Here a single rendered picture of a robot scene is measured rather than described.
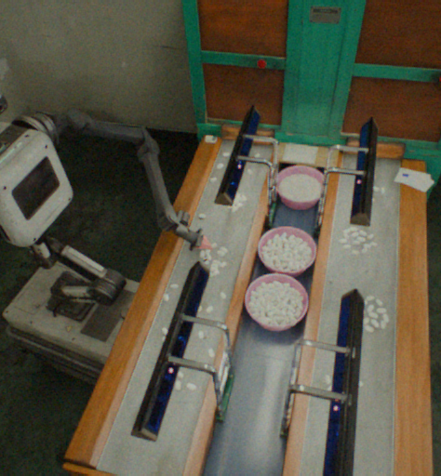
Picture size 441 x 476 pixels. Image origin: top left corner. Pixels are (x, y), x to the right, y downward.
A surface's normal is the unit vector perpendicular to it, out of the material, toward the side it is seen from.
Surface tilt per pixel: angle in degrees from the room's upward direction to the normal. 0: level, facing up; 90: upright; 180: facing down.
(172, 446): 0
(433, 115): 90
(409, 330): 0
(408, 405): 0
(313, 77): 90
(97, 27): 90
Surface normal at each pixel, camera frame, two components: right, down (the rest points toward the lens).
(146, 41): -0.23, 0.77
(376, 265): -0.05, -0.63
